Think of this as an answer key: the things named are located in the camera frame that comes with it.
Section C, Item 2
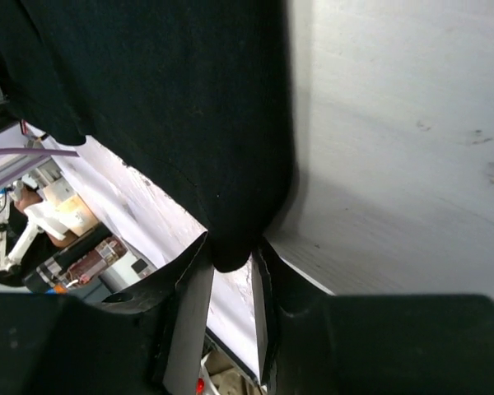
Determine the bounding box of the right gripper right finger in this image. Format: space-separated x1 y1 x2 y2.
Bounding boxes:
252 239 331 394

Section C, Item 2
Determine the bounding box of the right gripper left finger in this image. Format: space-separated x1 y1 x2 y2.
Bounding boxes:
78 234 213 394

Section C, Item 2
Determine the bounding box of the black t shirt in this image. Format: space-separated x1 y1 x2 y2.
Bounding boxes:
0 1 295 272

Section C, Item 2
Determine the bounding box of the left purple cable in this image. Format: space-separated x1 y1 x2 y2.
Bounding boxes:
0 147 80 194

